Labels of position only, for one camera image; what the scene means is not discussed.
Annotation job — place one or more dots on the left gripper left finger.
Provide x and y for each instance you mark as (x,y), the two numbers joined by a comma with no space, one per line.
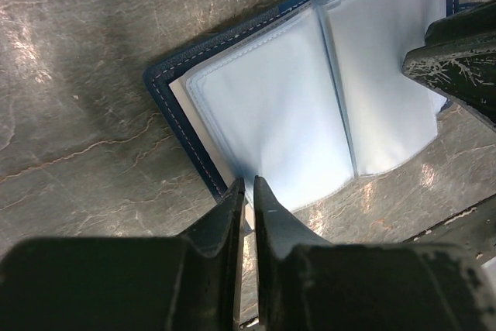
(190,281)

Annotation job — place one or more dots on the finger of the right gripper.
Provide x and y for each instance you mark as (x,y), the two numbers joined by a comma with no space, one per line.
(458,60)

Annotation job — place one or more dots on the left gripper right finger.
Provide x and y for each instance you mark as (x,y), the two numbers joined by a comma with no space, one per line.
(307,283)

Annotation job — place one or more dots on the blue card holder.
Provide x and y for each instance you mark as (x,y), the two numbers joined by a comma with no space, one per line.
(308,95)

